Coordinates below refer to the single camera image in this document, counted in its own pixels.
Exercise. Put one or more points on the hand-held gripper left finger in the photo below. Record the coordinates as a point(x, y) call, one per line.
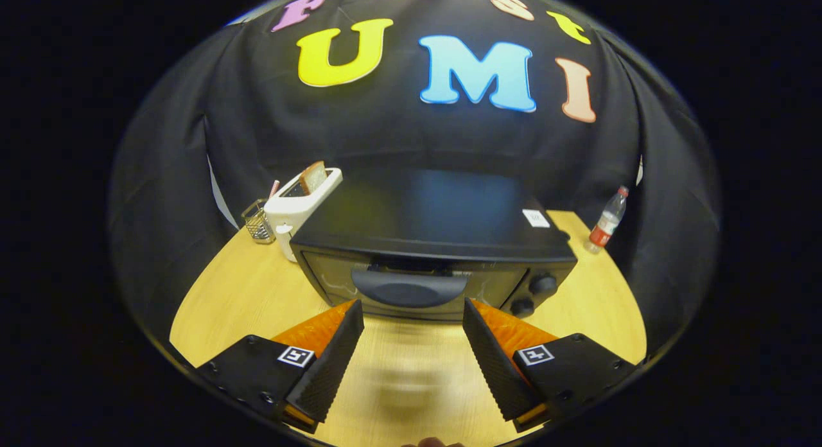
point(331, 370)

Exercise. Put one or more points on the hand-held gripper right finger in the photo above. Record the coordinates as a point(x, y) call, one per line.
point(494, 370)

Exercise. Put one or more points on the black toaster oven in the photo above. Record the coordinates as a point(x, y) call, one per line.
point(437, 209)

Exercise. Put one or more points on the white pop-up toaster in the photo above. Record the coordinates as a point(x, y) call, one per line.
point(289, 209)

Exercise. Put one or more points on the clear bottle with red label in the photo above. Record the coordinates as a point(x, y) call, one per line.
point(607, 222)

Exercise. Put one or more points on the pink straw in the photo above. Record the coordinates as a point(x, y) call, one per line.
point(274, 189)

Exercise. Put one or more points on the toasted bread slice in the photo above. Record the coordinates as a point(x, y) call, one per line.
point(313, 177)

